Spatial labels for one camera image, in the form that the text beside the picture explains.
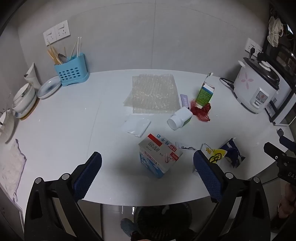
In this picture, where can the person's right hand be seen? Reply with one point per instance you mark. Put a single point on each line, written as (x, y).
(288, 201)

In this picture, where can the wooden board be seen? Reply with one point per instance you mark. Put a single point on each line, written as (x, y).
(32, 112)

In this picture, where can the person's shoe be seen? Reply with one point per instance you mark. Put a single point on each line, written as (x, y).
(127, 227)

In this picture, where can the blue snack packet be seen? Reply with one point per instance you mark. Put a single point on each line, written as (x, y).
(233, 153)

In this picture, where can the blue utensil holder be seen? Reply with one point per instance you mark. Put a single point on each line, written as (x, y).
(71, 71)

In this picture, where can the white flowered rice cooker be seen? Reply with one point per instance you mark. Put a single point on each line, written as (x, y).
(249, 85)

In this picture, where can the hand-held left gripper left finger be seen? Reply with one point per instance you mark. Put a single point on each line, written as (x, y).
(89, 176)

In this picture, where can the green drink carton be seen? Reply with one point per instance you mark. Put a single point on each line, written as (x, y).
(204, 95)

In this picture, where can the torn white wrapper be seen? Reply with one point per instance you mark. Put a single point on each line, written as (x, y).
(185, 147)

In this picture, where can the red mesh net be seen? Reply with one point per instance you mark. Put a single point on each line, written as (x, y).
(202, 112)

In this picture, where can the black and white oven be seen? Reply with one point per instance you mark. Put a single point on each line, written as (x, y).
(286, 61)

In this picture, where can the blue patterned plate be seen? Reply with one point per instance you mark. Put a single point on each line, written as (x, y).
(47, 88)

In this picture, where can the hanging beige net bag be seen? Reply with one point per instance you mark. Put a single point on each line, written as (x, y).
(275, 30)

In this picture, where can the black waste bin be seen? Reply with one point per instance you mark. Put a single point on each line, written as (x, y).
(161, 220)

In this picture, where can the metal spoon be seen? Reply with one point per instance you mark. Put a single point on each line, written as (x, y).
(62, 58)

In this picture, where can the white bowl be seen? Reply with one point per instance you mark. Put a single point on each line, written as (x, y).
(22, 92)

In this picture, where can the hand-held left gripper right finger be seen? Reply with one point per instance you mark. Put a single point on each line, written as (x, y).
(208, 176)

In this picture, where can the white chopstick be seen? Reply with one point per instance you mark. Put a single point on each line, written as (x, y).
(79, 46)
(74, 48)

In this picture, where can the white plastic bag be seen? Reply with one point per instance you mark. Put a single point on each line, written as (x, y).
(136, 125)

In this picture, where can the pale dish cloth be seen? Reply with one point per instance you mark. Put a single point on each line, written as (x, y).
(11, 166)

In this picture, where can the stack of bowls and plates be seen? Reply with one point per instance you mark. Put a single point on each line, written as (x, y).
(26, 105)

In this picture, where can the purple sachet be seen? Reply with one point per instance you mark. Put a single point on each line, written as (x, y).
(185, 100)

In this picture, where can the white and blue milk carton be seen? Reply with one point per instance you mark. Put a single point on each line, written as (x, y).
(159, 150)

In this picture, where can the black plug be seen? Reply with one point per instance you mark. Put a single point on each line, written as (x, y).
(252, 52)

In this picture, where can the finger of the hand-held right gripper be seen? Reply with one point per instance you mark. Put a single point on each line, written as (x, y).
(285, 139)
(274, 150)

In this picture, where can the bunch of wooden chopsticks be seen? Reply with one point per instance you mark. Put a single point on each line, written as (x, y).
(53, 56)

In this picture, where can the white tall container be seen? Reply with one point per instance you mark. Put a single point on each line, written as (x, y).
(32, 76)

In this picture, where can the clear bubble wrap sheet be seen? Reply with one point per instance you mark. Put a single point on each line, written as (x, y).
(152, 92)

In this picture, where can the white wall socket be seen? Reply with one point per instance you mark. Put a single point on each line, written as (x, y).
(49, 36)
(249, 45)
(62, 29)

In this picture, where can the yellow snack packet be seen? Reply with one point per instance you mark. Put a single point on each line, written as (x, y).
(216, 155)

